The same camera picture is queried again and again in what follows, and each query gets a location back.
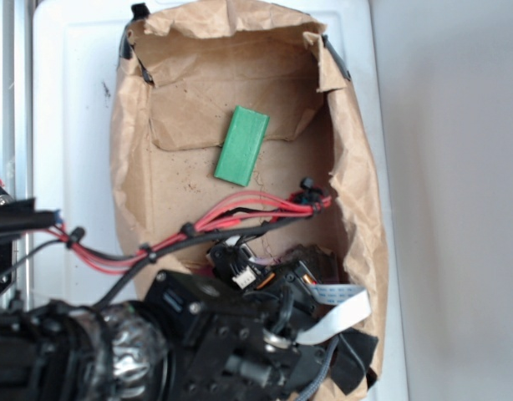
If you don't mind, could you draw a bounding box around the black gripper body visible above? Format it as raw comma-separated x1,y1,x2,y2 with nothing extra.
145,241,338,400

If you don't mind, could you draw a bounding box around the brown furry toy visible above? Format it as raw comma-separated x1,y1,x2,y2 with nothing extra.
281,245,339,284

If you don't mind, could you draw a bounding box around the green rectangular block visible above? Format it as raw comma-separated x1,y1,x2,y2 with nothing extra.
214,105,270,186

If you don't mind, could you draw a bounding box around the brown paper bag tray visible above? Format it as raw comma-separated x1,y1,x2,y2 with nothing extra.
109,0,389,396

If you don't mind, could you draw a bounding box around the white flat ribbon cable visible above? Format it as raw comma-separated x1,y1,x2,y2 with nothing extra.
296,283,373,346

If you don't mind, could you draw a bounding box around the red wire bundle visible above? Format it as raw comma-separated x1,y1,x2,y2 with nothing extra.
47,177,333,277

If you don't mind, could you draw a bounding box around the aluminium extrusion rail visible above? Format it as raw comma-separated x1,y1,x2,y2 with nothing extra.
0,1,37,199

